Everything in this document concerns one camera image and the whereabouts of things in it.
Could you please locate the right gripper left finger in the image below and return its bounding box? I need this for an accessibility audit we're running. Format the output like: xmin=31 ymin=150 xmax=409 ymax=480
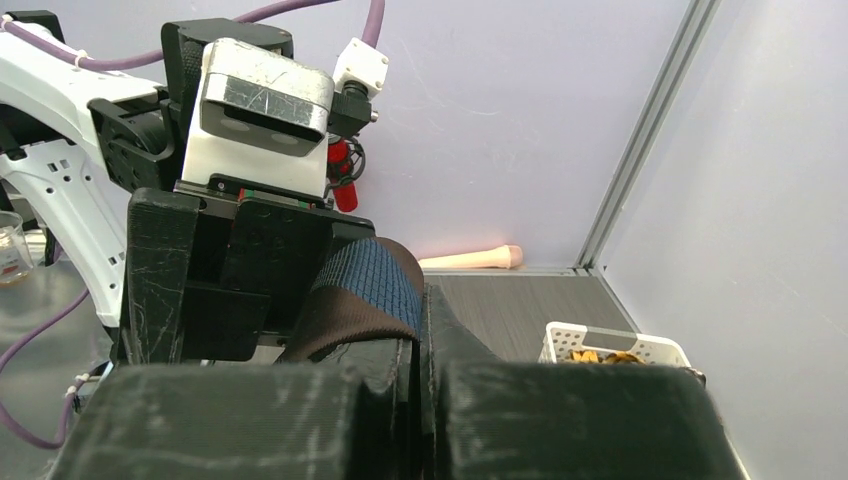
xmin=50 ymin=340 xmax=418 ymax=479

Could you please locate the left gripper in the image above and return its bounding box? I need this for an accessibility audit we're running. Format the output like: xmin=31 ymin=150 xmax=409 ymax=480
xmin=88 ymin=18 xmax=375 ymax=365

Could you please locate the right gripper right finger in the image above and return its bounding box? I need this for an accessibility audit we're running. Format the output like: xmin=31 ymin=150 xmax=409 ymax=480
xmin=421 ymin=286 xmax=748 ymax=479

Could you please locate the navy brown striped tie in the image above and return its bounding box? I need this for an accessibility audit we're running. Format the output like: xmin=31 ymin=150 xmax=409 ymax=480
xmin=277 ymin=237 xmax=425 ymax=363

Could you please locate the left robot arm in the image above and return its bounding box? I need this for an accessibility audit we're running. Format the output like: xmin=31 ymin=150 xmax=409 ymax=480
xmin=1 ymin=7 xmax=389 ymax=363

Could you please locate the white perforated basket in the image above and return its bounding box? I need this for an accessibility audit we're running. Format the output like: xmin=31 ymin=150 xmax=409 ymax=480
xmin=538 ymin=322 xmax=707 ymax=385

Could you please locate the glass beaker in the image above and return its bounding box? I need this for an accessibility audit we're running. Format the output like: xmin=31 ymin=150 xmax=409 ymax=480
xmin=1 ymin=211 xmax=34 ymax=287

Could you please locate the red silver studio microphone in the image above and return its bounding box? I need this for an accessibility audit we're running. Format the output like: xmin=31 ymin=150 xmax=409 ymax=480
xmin=326 ymin=135 xmax=366 ymax=213

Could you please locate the peach cylinder handle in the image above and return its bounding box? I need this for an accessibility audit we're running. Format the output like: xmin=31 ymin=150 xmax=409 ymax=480
xmin=418 ymin=245 xmax=524 ymax=269

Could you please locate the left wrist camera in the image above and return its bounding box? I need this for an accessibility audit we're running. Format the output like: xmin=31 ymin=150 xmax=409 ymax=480
xmin=181 ymin=38 xmax=389 ymax=198

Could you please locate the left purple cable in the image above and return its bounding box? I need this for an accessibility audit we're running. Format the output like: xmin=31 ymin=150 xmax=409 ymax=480
xmin=0 ymin=0 xmax=387 ymax=452

